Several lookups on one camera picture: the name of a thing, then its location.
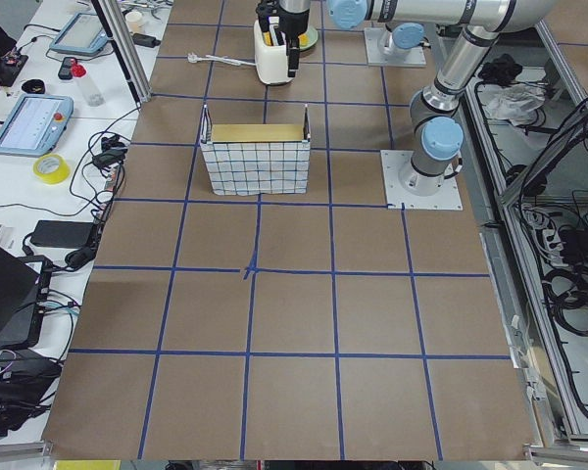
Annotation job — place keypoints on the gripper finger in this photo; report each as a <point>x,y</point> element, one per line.
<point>293,56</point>
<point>264,25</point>

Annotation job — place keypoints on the white toaster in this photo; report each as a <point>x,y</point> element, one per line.
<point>271,61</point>

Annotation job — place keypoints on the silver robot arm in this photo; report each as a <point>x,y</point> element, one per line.
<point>280,24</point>
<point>438,136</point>

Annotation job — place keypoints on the light green plate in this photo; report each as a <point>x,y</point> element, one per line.
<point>308,39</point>

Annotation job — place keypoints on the grid fabric wooden basket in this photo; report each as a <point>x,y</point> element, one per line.
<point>247,159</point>

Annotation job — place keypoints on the paper cup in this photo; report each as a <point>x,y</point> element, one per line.
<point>135,21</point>

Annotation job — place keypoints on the far blue teach pendant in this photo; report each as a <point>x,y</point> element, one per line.
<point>83,35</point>

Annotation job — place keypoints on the blue teach pendant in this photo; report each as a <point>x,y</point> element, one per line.
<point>83,35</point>
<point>35,125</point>

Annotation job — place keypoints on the clear bottle red cap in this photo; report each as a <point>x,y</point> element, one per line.
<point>87,86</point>

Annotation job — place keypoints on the black small bowl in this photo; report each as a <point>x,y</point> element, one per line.
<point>34,86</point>

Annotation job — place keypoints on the near blue teach pendant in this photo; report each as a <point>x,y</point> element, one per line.
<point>35,125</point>

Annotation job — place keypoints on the yellow tape roll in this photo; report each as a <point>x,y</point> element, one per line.
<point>51,169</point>

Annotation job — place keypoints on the black power adapter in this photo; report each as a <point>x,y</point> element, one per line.
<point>62,234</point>

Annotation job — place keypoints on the black laptop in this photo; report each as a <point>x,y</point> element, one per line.
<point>24,285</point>

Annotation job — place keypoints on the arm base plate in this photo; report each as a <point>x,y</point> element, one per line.
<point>397,48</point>
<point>406,189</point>

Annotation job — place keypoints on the aluminium frame post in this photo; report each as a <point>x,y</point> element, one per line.
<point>114,25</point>

